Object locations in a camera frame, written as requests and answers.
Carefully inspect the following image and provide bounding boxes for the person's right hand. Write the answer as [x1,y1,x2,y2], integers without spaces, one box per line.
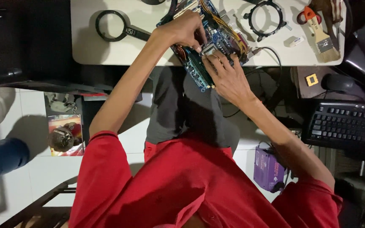
[202,52,256,106]

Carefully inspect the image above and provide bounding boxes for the person's left hand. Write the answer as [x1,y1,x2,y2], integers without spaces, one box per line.
[156,9,208,53]

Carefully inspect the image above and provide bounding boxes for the blue computer motherboard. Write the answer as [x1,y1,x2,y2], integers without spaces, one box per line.
[156,0,251,93]

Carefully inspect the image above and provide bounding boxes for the silver processor socket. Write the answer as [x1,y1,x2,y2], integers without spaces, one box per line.
[201,44,217,57]

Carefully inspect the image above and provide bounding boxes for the grey shorts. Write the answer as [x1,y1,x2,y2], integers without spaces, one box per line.
[145,66,241,155]

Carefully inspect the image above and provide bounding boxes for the brown mouse pad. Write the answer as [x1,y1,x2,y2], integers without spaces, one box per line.
[291,66,365,100]

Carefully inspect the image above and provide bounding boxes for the small white eraser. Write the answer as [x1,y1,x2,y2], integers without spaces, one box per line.
[289,36,305,48]

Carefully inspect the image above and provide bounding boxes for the gold processor chip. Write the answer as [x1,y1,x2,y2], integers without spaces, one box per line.
[306,73,319,87]

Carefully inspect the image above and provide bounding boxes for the purple metal box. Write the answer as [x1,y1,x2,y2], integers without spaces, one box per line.
[253,145,286,193]

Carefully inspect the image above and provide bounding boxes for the black computer mouse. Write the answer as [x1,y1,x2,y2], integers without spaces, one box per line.
[321,73,356,94]

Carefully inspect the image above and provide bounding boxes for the red shirt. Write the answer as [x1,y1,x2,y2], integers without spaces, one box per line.
[68,130,343,228]

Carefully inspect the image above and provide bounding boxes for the black computer keyboard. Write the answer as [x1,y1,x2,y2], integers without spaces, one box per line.
[301,99,365,153]

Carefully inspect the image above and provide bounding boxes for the white crumpled plastic bag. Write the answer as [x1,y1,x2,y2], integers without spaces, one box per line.
[46,93,77,113]

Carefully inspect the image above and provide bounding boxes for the colourful printed carton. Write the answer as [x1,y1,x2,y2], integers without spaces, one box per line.
[48,114,85,157]

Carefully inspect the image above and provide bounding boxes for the black cabinet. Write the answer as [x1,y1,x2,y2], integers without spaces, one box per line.
[0,0,73,87]

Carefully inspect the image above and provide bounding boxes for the round metal cooler fan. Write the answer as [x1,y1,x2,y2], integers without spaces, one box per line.
[48,126,75,153]

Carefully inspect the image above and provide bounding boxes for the cluttered metal rack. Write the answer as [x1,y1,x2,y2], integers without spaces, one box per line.
[336,149,365,228]

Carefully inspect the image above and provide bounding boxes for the dark wooden stool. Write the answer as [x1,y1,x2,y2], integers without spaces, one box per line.
[0,180,77,228]

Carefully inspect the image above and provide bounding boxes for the yellow wire bundle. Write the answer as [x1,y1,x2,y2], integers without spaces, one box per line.
[200,0,247,55]

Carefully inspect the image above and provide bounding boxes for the black cable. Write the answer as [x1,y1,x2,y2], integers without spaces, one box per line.
[252,46,282,68]

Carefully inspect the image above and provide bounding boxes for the black ring bracket with handle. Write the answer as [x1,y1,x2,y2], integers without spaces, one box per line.
[95,10,151,43]

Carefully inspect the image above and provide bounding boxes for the black round cooler bracket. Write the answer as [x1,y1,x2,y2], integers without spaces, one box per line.
[243,0,288,42]

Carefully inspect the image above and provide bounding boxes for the red handled scissors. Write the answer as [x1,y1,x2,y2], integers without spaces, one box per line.
[296,11,323,25]

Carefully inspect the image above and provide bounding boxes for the orange handled paint brush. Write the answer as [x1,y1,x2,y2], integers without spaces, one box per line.
[303,6,342,63]

